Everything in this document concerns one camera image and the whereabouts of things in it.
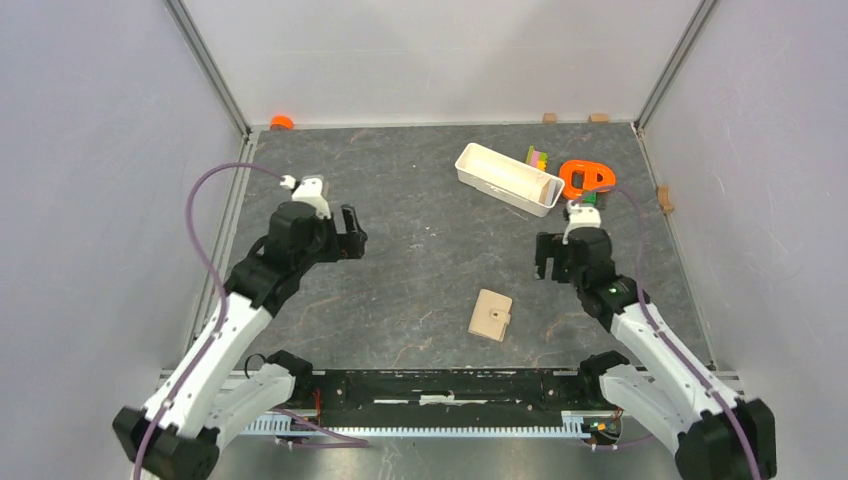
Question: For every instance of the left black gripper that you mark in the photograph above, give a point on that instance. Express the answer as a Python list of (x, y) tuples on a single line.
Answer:
[(350, 245)]

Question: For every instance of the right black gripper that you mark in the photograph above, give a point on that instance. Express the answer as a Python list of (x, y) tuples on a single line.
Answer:
[(545, 248)]

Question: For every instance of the beige card holder wallet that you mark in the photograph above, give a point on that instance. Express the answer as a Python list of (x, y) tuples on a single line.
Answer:
[(491, 315)]

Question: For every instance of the white plastic bin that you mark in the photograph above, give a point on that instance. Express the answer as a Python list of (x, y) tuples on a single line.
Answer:
[(505, 179)]

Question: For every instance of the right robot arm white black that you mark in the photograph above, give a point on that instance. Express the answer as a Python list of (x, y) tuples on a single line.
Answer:
[(711, 431)]

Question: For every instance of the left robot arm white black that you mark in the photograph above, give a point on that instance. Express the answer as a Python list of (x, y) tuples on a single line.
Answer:
[(181, 430)]

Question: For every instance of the green block on plate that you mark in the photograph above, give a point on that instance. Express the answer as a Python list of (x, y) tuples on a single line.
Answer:
[(596, 200)]

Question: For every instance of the pink yellow green block stack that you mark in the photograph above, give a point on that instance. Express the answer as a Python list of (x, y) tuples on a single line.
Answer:
[(537, 159)]

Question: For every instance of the wooden block back right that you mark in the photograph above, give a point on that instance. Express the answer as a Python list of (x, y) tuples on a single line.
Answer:
[(599, 118)]

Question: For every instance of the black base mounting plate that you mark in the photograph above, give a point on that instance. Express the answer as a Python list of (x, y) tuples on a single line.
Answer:
[(463, 398)]

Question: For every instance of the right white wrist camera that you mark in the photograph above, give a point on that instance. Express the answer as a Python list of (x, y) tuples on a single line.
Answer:
[(580, 216)]

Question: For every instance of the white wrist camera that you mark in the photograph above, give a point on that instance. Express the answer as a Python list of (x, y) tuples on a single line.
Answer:
[(311, 190), (580, 216)]

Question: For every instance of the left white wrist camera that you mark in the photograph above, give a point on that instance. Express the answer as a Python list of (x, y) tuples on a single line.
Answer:
[(311, 190)]

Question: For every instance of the wooden block right wall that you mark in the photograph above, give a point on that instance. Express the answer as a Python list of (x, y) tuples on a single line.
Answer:
[(664, 199)]

